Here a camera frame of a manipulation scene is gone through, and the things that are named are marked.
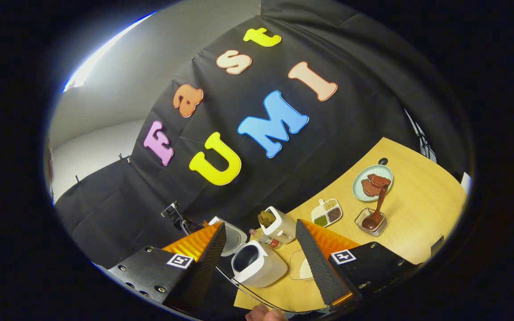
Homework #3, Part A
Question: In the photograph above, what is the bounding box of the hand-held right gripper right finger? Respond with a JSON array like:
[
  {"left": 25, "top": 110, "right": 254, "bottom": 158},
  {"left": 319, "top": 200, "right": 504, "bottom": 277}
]
[{"left": 295, "top": 218, "right": 418, "bottom": 308}]

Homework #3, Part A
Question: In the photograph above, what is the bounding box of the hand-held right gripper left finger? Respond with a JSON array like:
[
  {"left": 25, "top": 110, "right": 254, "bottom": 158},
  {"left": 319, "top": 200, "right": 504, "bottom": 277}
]
[{"left": 108, "top": 222, "right": 227, "bottom": 313}]

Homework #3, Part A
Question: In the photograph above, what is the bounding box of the clear container of rice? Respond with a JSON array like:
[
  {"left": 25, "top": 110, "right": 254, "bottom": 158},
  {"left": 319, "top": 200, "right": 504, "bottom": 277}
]
[{"left": 289, "top": 249, "right": 315, "bottom": 280}]

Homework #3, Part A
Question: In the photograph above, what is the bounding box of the white rice cooker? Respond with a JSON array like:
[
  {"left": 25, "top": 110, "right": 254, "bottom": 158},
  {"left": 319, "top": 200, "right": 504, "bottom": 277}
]
[{"left": 208, "top": 217, "right": 289, "bottom": 288}]

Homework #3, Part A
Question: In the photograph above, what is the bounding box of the metal wire chopstick holder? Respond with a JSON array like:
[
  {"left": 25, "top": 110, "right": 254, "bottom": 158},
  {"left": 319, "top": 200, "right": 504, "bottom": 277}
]
[{"left": 355, "top": 207, "right": 388, "bottom": 237}]

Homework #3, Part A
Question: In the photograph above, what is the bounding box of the dark wooden spoon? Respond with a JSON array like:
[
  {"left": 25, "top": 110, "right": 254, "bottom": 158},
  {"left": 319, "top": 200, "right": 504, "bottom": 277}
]
[{"left": 362, "top": 184, "right": 388, "bottom": 231}]

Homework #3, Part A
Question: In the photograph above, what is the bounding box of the cream toaster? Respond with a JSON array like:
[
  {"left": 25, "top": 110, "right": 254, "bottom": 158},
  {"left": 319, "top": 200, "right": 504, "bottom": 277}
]
[{"left": 258, "top": 206, "right": 297, "bottom": 244}]

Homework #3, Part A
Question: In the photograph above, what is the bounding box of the clear plastic water bottle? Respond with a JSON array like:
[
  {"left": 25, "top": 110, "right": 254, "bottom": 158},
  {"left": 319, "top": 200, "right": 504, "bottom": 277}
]
[{"left": 249, "top": 229, "right": 283, "bottom": 249}]

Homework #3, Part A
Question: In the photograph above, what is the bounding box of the white divided grain dish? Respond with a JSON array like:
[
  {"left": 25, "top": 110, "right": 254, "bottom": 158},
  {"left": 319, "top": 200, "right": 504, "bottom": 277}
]
[{"left": 311, "top": 198, "right": 343, "bottom": 227}]

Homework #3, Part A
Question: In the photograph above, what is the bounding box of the pale green plate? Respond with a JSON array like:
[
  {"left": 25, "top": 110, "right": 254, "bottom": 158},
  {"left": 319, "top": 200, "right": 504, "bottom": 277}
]
[{"left": 352, "top": 165, "right": 394, "bottom": 202}]

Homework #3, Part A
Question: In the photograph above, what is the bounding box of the red meat piece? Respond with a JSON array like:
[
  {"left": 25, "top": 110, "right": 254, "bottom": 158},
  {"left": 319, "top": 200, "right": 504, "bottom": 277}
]
[
  {"left": 361, "top": 179, "right": 381, "bottom": 197},
  {"left": 368, "top": 173, "right": 392, "bottom": 190}
]

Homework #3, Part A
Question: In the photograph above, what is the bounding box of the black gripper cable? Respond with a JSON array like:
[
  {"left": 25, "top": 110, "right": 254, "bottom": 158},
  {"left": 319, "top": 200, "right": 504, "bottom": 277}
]
[{"left": 215, "top": 265, "right": 329, "bottom": 313}]

